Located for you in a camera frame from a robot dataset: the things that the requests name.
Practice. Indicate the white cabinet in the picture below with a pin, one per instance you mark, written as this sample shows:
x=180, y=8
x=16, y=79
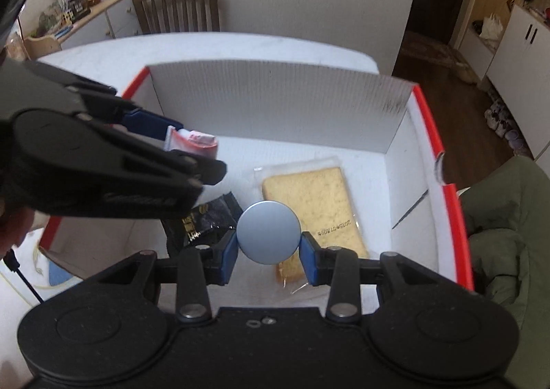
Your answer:
x=520, y=71

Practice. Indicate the small green plant model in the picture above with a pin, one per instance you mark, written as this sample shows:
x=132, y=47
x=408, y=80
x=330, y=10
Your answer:
x=47, y=19

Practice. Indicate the white shoes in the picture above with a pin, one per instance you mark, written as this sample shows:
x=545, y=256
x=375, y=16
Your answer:
x=498, y=116

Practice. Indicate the round grey-blue tin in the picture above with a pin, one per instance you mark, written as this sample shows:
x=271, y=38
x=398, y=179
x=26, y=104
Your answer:
x=268, y=232

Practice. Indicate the black snack packet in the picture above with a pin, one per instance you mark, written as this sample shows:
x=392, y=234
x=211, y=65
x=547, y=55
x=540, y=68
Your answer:
x=202, y=221

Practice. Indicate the sliced bread in clear packet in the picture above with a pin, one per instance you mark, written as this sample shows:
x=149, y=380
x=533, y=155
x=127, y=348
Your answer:
x=309, y=204

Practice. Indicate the dark building block model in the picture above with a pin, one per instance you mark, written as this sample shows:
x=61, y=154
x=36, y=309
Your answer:
x=79, y=6

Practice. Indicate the red and white cardboard box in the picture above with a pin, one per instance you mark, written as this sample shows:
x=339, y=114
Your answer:
x=279, y=105

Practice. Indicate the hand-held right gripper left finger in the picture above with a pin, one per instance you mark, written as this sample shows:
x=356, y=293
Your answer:
x=230, y=258

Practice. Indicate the patterned door rug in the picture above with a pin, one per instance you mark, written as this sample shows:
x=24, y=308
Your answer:
x=429, y=49

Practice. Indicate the small red and white packet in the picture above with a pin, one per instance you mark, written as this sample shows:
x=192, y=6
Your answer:
x=193, y=142

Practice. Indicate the green jacket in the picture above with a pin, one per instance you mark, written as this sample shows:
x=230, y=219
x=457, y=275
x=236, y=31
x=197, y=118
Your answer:
x=507, y=234

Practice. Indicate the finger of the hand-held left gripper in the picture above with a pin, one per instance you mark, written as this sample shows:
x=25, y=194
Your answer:
x=202, y=170
x=146, y=125

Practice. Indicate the white carrier bag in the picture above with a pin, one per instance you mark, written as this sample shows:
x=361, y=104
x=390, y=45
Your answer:
x=490, y=28

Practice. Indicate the brown wooden chair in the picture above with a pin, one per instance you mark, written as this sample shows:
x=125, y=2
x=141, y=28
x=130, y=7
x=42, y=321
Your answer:
x=176, y=2

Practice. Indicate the person's left hand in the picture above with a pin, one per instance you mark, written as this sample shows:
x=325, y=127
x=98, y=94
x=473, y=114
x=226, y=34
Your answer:
x=15, y=230

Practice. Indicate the grey shoes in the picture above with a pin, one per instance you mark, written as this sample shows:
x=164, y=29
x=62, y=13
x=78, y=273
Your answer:
x=517, y=142

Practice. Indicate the wooden sideboard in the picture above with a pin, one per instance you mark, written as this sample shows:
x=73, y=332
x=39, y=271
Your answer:
x=120, y=17

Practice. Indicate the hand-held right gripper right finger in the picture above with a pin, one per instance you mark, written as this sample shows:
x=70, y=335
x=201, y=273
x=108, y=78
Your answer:
x=307, y=258

